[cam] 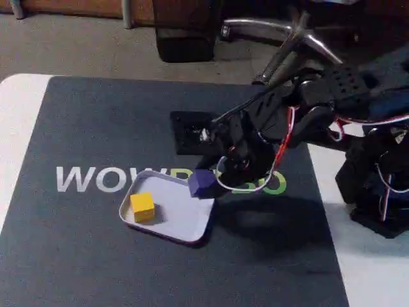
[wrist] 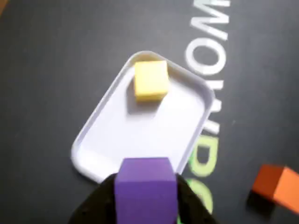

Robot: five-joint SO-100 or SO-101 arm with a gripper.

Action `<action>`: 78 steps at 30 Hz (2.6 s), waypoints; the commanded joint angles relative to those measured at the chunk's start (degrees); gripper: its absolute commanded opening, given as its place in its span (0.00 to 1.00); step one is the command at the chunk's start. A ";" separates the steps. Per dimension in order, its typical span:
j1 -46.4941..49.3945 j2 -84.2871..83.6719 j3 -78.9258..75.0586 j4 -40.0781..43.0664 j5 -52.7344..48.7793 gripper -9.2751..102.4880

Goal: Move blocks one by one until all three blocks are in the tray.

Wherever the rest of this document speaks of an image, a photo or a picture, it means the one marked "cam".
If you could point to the chrome office chair base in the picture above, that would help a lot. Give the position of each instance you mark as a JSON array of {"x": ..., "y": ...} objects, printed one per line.
[{"x": 255, "y": 28}]

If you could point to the black table clamp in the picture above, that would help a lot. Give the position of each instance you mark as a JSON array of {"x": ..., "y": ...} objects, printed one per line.
[{"x": 332, "y": 140}]

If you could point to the white rectangular tray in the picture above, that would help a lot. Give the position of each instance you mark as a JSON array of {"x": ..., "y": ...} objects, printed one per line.
[{"x": 172, "y": 220}]

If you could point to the yellow cube block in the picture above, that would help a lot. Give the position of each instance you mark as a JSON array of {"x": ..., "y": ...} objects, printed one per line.
[{"x": 142, "y": 204}]

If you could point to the black square camera box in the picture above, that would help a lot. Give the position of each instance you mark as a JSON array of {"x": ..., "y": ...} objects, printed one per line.
[{"x": 188, "y": 134}]

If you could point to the black bin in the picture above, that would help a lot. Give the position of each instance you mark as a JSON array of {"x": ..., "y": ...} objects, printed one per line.
[{"x": 187, "y": 32}]

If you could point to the brown wooden board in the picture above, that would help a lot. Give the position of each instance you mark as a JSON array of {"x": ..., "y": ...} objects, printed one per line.
[{"x": 73, "y": 8}]

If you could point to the black mat with WOWROBO print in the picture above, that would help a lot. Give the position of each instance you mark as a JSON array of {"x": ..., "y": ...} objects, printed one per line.
[{"x": 96, "y": 256}]

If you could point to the purple cube block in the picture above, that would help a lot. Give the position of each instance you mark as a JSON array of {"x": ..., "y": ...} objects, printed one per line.
[{"x": 201, "y": 184}]

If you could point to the grey metal leg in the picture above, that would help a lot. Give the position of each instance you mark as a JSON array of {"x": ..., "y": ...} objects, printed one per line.
[
  {"x": 17, "y": 8},
  {"x": 128, "y": 14}
]

